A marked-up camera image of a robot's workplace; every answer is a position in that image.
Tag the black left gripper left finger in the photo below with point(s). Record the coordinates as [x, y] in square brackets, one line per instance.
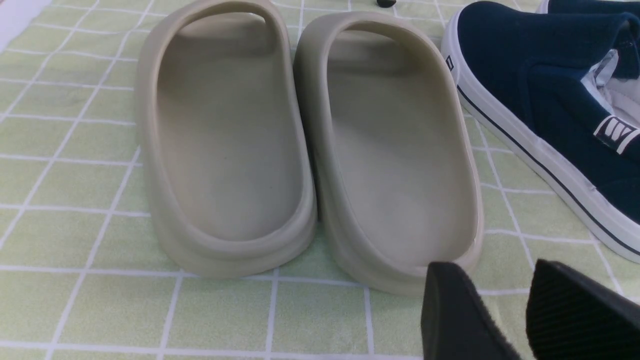
[455, 323]

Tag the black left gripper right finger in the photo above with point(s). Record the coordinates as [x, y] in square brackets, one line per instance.
[570, 316]

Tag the tan right foam slipper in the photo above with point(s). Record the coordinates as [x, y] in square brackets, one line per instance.
[397, 184]

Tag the tan foam slipper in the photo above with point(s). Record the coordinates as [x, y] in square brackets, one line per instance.
[226, 170]
[397, 184]

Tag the navy left slip-on shoe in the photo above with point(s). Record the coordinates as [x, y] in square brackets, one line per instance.
[562, 92]

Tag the navy slip-on shoe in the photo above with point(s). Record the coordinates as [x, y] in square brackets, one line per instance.
[589, 7]
[562, 92]

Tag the tan left foam slipper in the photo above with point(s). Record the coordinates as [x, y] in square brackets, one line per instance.
[226, 170]

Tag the navy right slip-on shoe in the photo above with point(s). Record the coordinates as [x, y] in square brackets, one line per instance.
[589, 7]

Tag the green checkered tablecloth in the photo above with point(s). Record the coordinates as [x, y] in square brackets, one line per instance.
[83, 277]

